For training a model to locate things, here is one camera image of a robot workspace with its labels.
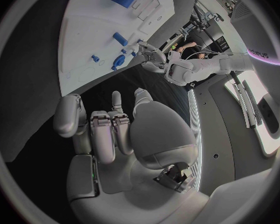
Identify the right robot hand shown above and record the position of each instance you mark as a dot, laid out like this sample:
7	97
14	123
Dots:
161	134

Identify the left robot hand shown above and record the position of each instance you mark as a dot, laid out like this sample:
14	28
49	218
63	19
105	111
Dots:
154	57

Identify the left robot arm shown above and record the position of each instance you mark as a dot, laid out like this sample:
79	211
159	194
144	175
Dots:
200	67

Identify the white task board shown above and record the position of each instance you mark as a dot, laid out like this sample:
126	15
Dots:
91	31

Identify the blue peg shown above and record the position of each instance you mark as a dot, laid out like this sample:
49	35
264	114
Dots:
140	40
123	51
95	58
133	54

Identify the blue gear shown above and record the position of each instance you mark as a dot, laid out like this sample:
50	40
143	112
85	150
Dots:
119	61

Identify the short blue cylinder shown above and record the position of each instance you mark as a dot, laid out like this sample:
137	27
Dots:
120	39

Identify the person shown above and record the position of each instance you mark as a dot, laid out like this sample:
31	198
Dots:
191	49

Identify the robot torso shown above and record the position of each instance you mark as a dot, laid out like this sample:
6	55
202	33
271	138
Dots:
259	31

